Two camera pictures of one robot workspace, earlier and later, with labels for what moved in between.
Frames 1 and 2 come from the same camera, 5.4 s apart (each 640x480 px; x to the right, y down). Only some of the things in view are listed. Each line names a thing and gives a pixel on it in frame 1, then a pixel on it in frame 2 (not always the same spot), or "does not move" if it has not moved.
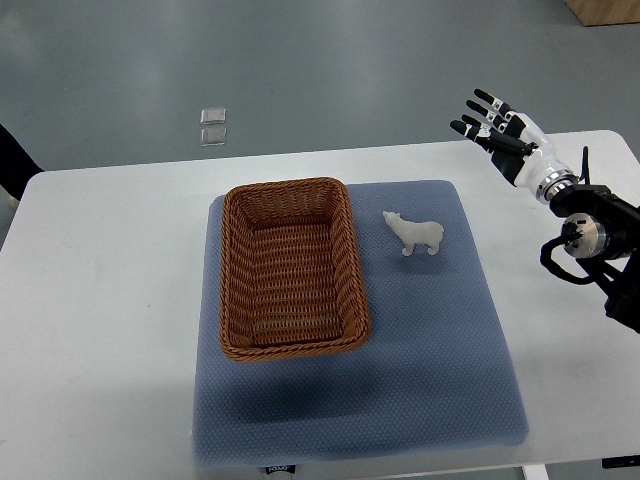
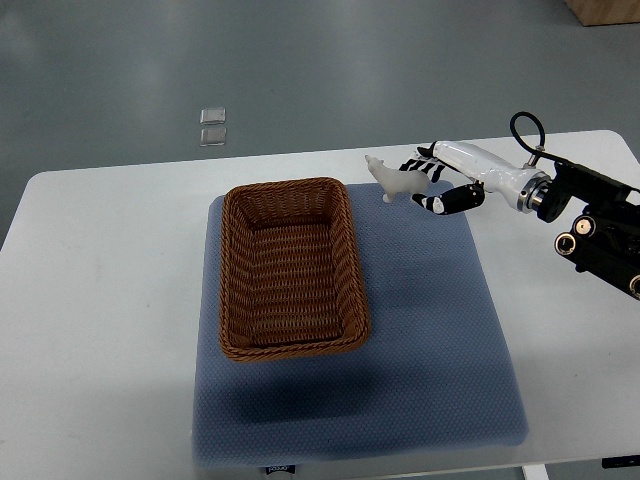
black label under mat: [283, 468] does not move
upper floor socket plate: [213, 116] does not move
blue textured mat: [437, 370] does not move
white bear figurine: [411, 233] -> [394, 181]
